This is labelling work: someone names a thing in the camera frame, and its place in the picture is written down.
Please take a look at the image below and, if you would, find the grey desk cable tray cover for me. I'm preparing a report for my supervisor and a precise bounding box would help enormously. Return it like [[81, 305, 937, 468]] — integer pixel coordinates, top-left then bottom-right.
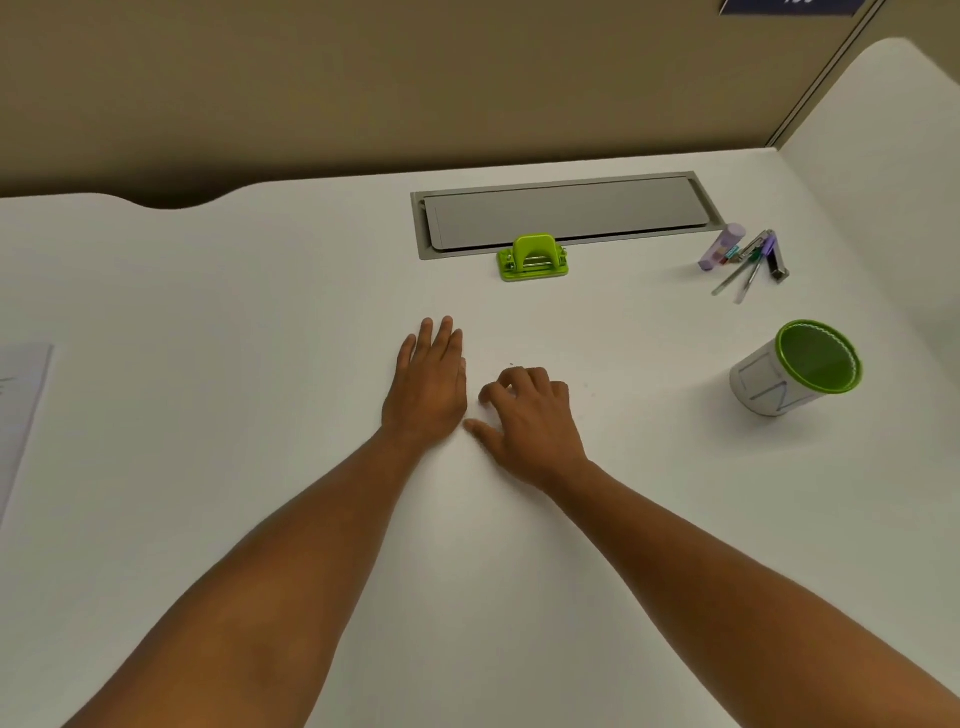
[[409, 171, 726, 262]]

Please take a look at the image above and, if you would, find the grey partition post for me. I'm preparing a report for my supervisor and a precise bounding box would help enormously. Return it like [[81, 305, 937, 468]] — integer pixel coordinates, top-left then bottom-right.
[[764, 0, 895, 152]]

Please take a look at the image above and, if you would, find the white paper sheet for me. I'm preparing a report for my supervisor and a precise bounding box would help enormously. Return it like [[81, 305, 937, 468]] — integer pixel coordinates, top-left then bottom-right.
[[0, 342, 56, 526]]

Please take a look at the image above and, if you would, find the green hole punch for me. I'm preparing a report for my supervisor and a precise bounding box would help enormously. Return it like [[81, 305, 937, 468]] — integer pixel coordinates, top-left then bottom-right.
[[498, 234, 570, 283]]

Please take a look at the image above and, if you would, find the purple and black stapler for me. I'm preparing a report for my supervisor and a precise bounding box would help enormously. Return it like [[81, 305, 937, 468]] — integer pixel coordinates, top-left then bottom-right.
[[764, 233, 791, 285]]

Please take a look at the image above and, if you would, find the dark blue wall sign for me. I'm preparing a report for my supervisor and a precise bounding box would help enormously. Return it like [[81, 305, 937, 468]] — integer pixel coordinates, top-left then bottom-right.
[[718, 0, 868, 18]]

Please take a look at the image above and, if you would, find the person's right hand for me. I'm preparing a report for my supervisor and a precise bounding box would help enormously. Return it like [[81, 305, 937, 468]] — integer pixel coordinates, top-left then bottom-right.
[[462, 366, 591, 494]]

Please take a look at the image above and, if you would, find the person's left hand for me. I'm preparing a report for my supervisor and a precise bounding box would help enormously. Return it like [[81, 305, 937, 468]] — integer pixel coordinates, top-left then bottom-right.
[[381, 315, 470, 452]]

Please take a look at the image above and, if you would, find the person's right forearm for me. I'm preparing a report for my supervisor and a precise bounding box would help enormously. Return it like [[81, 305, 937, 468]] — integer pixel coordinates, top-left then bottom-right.
[[541, 459, 960, 728]]

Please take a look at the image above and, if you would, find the green pen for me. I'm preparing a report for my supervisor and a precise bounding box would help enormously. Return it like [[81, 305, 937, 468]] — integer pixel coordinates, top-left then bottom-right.
[[734, 234, 775, 306]]

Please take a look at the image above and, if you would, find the white cup with green inside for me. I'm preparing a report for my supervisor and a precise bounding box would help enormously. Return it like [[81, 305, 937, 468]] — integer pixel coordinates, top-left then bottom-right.
[[729, 319, 864, 419]]

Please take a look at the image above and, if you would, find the person's left forearm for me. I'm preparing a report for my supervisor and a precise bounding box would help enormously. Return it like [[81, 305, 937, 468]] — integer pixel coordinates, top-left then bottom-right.
[[63, 427, 432, 728]]

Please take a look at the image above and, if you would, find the purple glue stick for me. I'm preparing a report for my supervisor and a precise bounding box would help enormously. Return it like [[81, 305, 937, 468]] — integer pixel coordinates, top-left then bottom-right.
[[698, 222, 748, 273]]

